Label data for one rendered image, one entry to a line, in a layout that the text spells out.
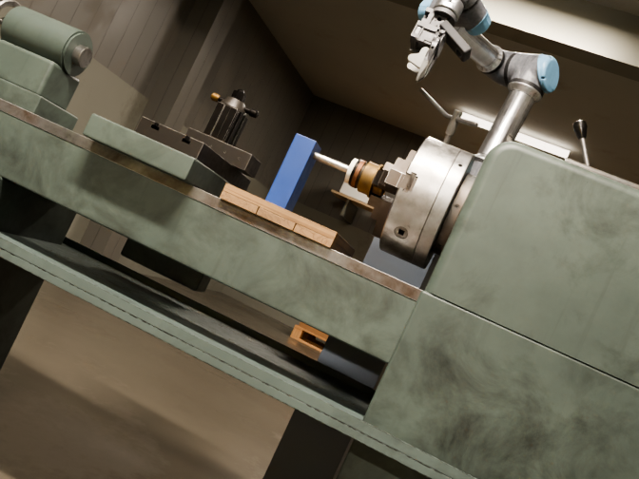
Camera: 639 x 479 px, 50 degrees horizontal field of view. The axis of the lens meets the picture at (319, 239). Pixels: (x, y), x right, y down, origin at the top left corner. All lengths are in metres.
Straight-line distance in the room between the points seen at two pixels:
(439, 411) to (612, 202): 0.58
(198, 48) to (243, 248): 5.03
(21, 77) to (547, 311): 1.52
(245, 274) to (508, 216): 0.62
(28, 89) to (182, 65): 4.55
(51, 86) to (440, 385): 1.34
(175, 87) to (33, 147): 4.66
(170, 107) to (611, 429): 5.44
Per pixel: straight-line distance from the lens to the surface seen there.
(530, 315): 1.54
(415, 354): 1.53
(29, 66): 2.14
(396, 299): 1.59
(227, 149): 1.93
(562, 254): 1.56
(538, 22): 4.85
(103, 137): 1.78
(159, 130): 1.76
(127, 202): 1.78
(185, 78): 6.53
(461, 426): 1.54
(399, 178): 1.66
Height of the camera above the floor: 0.80
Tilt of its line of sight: 3 degrees up
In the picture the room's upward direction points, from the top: 25 degrees clockwise
